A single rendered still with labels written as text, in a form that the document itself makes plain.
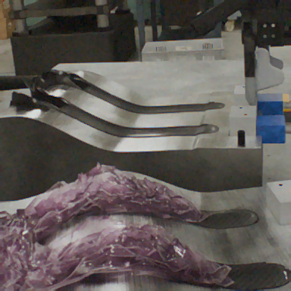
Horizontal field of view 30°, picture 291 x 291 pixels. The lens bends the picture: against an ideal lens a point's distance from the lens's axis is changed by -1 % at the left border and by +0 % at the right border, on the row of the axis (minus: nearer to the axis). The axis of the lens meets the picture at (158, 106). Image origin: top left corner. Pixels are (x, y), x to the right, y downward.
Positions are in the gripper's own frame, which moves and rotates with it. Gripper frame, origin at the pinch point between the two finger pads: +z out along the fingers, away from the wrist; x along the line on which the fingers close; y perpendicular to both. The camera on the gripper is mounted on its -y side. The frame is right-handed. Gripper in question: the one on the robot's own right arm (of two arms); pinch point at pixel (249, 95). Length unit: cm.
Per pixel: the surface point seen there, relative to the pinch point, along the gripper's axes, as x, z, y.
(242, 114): -12.1, -1.0, -0.6
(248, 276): -39.8, 5.7, 1.1
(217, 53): 294, 58, -33
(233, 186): -17.7, 7.3, -1.6
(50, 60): 348, 73, -184
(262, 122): -11.9, 0.3, 2.2
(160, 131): -9.7, 2.6, -12.9
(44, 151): -17.7, 2.6, -28.1
